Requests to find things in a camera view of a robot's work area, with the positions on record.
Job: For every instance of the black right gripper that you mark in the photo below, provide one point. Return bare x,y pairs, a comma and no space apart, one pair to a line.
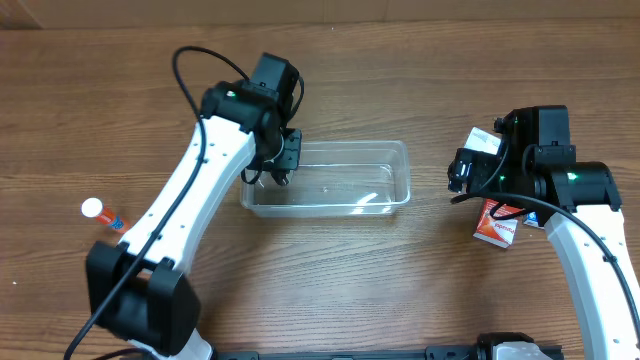
479,164

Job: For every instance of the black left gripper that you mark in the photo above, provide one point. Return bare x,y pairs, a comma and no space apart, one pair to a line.
288,152

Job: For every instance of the white and blue box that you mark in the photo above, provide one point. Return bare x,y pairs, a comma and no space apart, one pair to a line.
480,140

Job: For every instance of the orange tube white cap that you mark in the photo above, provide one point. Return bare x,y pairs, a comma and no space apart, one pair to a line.
94,208

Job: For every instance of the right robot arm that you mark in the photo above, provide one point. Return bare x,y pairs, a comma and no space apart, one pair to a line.
580,208

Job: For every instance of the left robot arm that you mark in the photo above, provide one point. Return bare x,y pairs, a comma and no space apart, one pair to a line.
139,288

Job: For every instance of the clear plastic container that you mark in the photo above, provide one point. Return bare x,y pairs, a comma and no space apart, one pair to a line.
336,179

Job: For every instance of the red and white box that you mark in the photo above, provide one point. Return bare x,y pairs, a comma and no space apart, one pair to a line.
500,233

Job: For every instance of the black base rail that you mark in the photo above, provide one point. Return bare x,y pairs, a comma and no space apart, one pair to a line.
497,345

